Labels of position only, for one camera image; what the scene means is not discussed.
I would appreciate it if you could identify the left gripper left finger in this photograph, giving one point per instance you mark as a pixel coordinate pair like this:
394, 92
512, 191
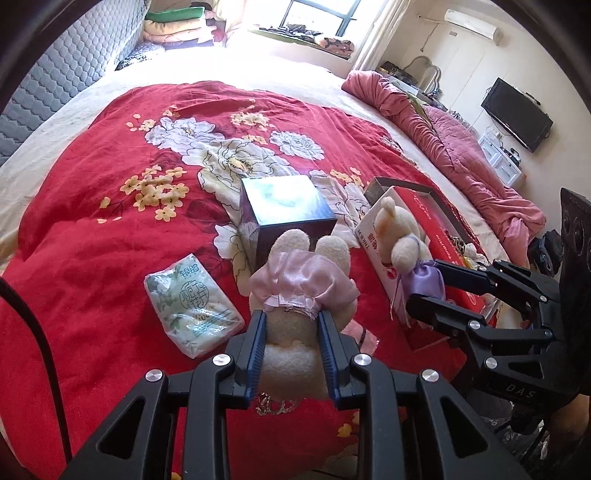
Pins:
246, 351

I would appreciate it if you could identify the dark bag on chair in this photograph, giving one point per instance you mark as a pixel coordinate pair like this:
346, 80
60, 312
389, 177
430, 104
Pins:
546, 253

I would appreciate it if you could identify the grey quilted headboard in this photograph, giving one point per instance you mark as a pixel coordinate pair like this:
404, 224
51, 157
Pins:
94, 45

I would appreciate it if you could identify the dark blue square box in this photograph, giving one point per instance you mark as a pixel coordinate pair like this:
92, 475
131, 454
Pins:
269, 206

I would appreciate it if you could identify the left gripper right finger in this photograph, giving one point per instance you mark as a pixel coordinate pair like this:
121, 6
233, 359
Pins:
337, 351

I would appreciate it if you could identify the pink book in tray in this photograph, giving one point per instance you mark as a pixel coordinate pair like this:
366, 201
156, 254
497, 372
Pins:
445, 216

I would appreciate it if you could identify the clothes on window sill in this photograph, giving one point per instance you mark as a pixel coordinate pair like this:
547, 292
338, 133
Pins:
300, 34

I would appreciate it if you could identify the right hand painted nails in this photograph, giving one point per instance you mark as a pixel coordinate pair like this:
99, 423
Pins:
568, 426

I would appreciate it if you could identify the white floral fabric scrunchie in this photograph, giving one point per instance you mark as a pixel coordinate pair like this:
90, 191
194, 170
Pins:
469, 254

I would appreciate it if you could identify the white drawer cabinet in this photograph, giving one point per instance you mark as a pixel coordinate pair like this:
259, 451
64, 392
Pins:
505, 168

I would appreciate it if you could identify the beige bed sheet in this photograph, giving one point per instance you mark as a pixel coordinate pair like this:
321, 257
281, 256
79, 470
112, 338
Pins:
24, 172

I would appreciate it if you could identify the plush bear purple dress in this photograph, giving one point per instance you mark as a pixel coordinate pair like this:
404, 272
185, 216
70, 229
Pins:
400, 247

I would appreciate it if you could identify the stack of folded blankets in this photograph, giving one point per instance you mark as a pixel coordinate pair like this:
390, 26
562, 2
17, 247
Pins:
196, 24

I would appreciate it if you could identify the white air conditioner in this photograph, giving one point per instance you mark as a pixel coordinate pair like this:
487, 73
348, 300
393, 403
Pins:
474, 25

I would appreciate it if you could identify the plush bear pink dress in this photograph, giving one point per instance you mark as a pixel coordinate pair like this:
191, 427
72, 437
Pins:
295, 284

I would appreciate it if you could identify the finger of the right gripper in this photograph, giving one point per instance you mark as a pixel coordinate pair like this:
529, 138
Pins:
472, 331
504, 280

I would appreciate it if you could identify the red floral bedspread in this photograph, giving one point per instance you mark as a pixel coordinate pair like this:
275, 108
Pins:
151, 180

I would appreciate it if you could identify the heart shaped mirror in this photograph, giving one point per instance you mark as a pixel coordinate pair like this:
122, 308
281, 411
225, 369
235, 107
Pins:
424, 74

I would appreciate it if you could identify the black wall television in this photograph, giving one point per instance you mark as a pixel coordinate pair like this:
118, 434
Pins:
517, 114

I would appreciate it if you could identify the red cardboard box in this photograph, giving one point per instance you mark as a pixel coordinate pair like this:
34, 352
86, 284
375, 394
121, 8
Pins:
432, 234

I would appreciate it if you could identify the pink quilted blanket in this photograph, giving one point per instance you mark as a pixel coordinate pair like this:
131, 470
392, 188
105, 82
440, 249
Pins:
452, 148

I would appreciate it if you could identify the beige curtain right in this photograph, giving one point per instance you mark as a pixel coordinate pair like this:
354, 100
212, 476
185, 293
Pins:
381, 34

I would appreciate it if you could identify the green floral tissue pack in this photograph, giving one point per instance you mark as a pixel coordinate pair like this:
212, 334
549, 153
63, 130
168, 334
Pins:
194, 312

